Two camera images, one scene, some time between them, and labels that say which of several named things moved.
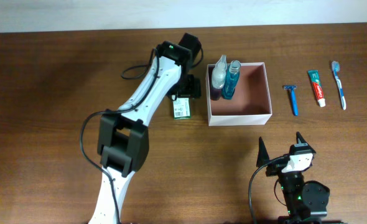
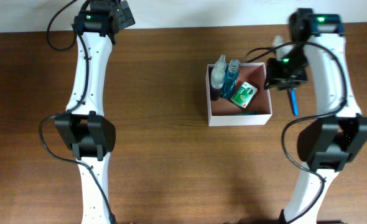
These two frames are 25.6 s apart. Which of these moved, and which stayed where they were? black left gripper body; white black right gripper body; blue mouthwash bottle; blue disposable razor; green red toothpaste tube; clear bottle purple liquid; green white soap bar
Moved: green red toothpaste tube; black left gripper body; green white soap bar; white black right gripper body
Stayed: blue disposable razor; blue mouthwash bottle; clear bottle purple liquid
